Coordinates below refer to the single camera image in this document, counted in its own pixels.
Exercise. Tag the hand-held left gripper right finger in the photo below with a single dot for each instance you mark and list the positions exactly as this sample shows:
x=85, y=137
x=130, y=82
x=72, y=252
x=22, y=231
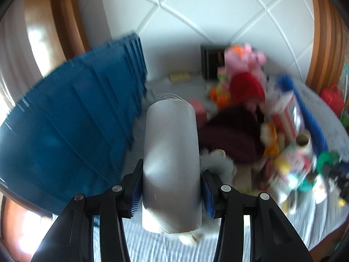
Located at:
x=207, y=199

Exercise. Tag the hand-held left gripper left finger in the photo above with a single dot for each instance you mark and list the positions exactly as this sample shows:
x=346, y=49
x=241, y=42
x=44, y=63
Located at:
x=135, y=196

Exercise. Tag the white grey tube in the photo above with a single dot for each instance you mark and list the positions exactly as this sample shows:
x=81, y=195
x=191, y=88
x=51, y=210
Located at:
x=171, y=152

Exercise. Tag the blue plastic bin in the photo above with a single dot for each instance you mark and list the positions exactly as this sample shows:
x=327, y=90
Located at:
x=68, y=131

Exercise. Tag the white plush toy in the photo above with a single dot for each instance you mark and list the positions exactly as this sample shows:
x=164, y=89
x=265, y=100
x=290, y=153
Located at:
x=220, y=166

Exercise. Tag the maroon knit hat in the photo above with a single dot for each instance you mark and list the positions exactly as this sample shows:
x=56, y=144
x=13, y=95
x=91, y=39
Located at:
x=231, y=133

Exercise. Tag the orange white plush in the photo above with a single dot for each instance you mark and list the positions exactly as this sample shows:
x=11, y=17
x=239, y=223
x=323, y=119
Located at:
x=270, y=139

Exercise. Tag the pink block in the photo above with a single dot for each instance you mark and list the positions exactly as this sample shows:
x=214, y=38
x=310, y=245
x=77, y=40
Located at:
x=199, y=109

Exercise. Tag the colourful snack packet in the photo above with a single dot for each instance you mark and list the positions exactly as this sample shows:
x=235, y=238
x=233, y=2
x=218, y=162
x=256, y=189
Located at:
x=291, y=166

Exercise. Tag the orange green toy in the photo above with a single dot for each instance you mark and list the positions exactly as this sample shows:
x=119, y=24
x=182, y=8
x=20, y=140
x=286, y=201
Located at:
x=220, y=95

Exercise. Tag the cardboard roll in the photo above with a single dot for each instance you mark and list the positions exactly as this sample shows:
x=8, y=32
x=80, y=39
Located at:
x=304, y=142

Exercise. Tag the red white box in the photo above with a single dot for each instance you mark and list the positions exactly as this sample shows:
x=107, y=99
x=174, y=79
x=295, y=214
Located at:
x=286, y=114

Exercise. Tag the yellow sticky notes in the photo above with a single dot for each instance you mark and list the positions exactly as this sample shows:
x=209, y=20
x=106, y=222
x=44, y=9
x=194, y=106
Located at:
x=180, y=77

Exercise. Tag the green plastic toy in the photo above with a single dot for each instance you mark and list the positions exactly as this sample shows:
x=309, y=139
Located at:
x=327, y=161

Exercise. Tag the black box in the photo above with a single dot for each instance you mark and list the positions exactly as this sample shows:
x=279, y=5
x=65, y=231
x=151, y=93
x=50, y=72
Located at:
x=210, y=62

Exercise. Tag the pink pig plush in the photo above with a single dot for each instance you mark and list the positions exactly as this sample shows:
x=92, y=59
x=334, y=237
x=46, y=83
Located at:
x=240, y=60

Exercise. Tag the red toy basket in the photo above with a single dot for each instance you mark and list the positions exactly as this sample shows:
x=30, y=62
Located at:
x=332, y=101

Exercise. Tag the white padded headboard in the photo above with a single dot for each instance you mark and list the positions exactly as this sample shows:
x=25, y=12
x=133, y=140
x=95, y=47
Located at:
x=204, y=11

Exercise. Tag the wooden bed frame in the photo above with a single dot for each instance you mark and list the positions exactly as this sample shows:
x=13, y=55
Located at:
x=65, y=19

